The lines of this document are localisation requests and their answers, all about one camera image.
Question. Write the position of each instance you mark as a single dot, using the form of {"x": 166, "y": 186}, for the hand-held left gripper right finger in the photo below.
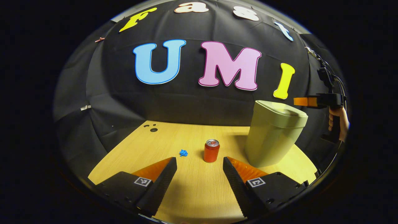
{"x": 238, "y": 186}

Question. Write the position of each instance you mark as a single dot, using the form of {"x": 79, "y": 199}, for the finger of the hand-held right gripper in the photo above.
{"x": 306, "y": 102}

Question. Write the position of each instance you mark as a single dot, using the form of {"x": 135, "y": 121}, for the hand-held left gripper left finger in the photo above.
{"x": 161, "y": 186}

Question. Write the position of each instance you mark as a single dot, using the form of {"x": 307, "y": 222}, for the blue paper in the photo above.
{"x": 183, "y": 152}

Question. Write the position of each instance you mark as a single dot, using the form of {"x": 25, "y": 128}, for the orange pop can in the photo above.
{"x": 211, "y": 154}

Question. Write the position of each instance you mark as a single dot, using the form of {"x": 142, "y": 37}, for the pale green desktop garbage bin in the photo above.
{"x": 270, "y": 140}

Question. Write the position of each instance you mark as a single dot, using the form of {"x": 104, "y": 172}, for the wooden desktop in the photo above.
{"x": 186, "y": 140}

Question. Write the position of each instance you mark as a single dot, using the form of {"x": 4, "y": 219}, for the black backdrop cloth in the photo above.
{"x": 186, "y": 102}

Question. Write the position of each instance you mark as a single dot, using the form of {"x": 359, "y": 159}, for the small silver cloth clip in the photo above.
{"x": 85, "y": 107}

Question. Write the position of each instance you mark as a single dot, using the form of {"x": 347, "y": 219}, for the small copper cloth clip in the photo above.
{"x": 99, "y": 39}

